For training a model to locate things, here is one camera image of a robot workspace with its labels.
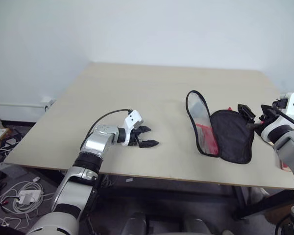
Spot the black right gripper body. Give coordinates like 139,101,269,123
259,103,282,126

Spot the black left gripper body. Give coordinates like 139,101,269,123
129,126,145,147

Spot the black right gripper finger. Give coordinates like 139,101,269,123
245,121,264,131
237,103,257,121

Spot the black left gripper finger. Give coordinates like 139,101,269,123
138,125,152,135
138,138,160,149

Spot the black zipper pouch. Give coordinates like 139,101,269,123
185,90,256,165

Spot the red blurry object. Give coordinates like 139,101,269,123
280,160,293,173

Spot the grey rounded robot shape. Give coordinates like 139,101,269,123
178,214,215,235
121,211,151,235

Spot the white power adapter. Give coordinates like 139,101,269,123
16,189,44,205

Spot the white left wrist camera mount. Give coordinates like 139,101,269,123
123,110,145,147

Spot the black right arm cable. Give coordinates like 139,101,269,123
271,98,294,132

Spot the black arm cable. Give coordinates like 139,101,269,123
87,108,133,143
271,98,294,132

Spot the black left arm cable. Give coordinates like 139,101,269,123
87,108,133,143

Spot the black table frame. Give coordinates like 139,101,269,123
95,171,294,221

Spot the white wall socket box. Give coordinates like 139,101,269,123
41,96,56,111

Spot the white wall cable duct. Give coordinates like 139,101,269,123
0,102,46,109

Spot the white floor cable bundle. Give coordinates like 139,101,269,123
0,144,57,228

